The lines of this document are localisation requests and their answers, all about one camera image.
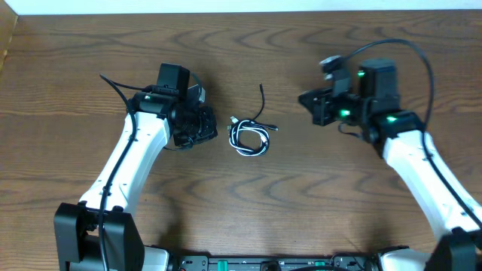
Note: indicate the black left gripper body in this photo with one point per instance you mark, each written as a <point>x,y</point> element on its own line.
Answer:
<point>197,126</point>

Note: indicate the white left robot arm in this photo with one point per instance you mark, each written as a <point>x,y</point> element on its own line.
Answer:
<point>99,232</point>

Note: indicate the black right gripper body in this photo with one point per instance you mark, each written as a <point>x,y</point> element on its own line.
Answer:
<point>347,108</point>

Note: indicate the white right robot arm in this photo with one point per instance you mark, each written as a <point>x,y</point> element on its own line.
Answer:
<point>399,137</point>

